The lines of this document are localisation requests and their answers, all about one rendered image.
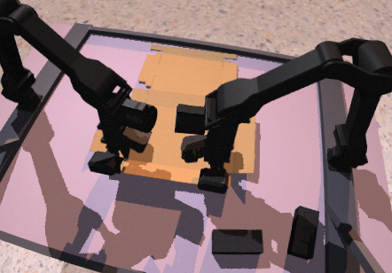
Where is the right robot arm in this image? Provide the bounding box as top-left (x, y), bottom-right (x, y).
top-left (175, 38), bottom-right (392, 174)

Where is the brown cardboard blank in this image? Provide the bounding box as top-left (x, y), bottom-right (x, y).
top-left (121, 44), bottom-right (256, 184)

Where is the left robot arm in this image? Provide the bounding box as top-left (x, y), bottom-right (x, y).
top-left (0, 0), bottom-right (158, 153)

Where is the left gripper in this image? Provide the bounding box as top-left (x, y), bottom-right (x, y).
top-left (88, 121), bottom-right (130, 176)

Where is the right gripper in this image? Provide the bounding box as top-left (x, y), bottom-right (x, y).
top-left (197, 133), bottom-right (235, 194)

